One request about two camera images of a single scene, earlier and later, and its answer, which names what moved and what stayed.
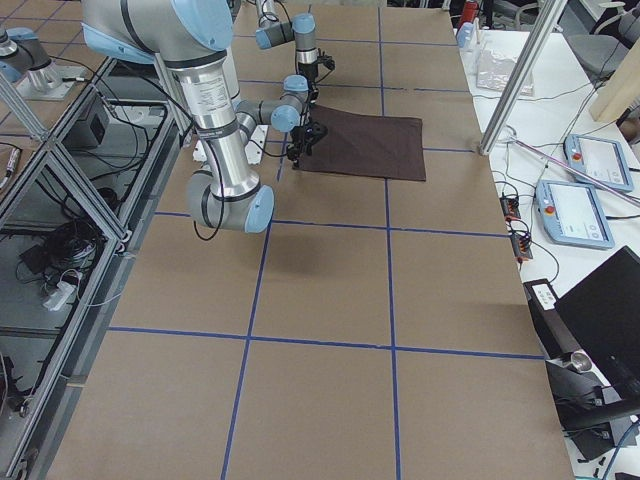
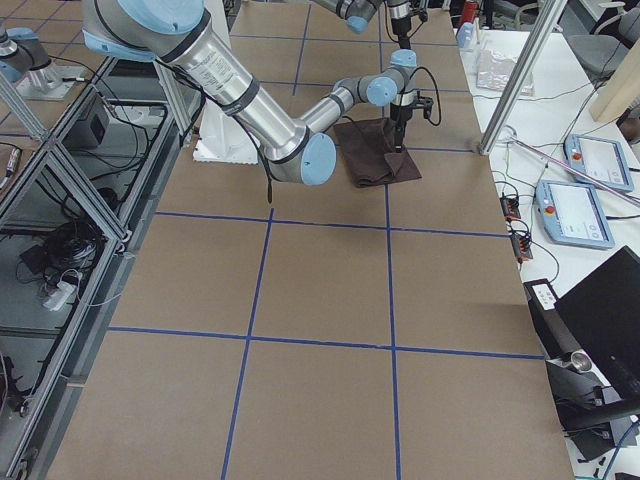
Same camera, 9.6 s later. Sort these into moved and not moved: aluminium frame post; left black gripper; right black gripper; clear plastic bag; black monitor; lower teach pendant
Moved: left black gripper; right black gripper
Not moved: clear plastic bag; aluminium frame post; lower teach pendant; black monitor
